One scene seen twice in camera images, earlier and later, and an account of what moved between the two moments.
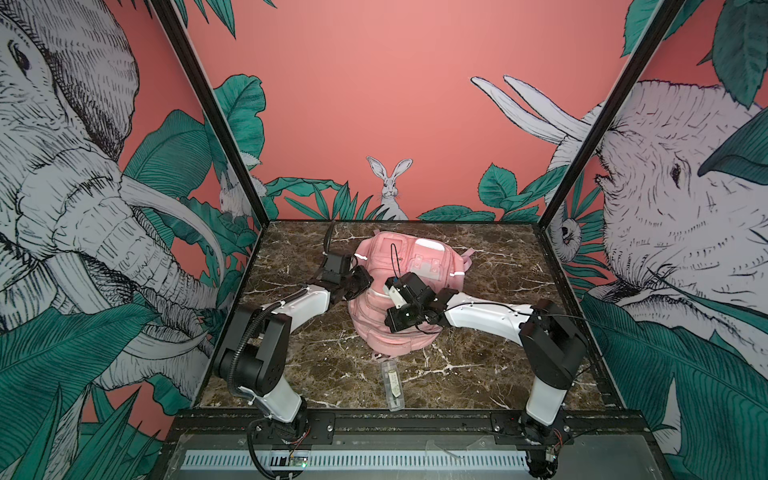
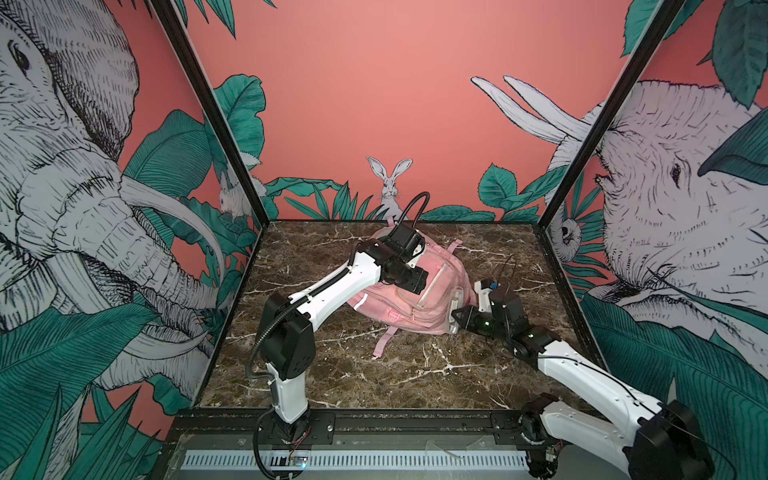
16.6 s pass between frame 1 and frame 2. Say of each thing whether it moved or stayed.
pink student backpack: moved
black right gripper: moved
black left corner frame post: stayed
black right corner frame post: stayed
